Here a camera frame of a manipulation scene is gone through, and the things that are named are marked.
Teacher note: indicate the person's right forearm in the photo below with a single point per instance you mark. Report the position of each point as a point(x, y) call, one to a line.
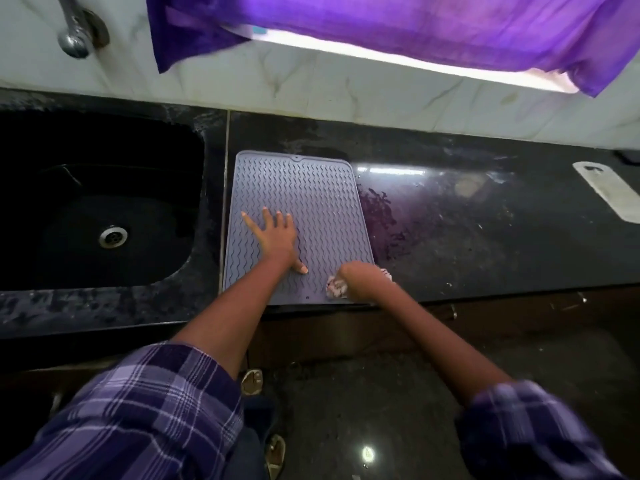
point(440, 344)

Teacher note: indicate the person's left forearm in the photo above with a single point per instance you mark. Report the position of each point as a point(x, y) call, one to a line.
point(235, 314)

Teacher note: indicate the brown cabinet front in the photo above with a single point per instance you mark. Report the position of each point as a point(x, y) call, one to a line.
point(500, 319)

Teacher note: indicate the person's right hand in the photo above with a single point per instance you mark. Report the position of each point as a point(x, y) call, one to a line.
point(365, 282)

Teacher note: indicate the person's left thumb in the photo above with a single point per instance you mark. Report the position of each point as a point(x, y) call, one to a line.
point(301, 266)

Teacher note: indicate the grey ribbed silicone mat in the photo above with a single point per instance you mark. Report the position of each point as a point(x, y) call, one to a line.
point(320, 204)

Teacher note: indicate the metal sink drain strainer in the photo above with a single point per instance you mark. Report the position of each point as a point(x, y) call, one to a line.
point(113, 236)

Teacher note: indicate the tan sandal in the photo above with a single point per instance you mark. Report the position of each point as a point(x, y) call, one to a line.
point(274, 457)
point(252, 382)

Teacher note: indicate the dark blue trousers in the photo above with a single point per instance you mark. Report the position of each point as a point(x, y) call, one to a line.
point(250, 434)

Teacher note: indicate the white cutting board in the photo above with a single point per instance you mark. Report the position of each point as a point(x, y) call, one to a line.
point(610, 189)

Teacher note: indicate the purple plaid shirt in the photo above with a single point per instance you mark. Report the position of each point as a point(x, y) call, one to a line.
point(150, 419)

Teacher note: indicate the person's left little finger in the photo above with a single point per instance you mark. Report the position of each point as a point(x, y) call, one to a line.
point(250, 221)

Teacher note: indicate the pink white cleaning cloth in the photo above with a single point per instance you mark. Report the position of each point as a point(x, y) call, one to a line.
point(334, 288)

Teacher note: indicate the person's right fingers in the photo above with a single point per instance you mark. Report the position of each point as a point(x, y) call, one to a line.
point(348, 280)

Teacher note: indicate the person's left hand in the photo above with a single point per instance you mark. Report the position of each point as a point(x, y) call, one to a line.
point(277, 242)

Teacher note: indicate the chrome wall faucet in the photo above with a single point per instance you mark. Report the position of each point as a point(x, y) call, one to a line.
point(75, 34)

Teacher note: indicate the person's left middle finger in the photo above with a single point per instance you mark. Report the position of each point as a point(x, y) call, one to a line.
point(279, 219)

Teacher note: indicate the black kitchen sink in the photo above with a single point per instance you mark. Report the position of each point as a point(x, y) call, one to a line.
point(100, 194)

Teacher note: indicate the purple curtain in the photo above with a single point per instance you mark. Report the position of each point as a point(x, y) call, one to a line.
point(425, 19)

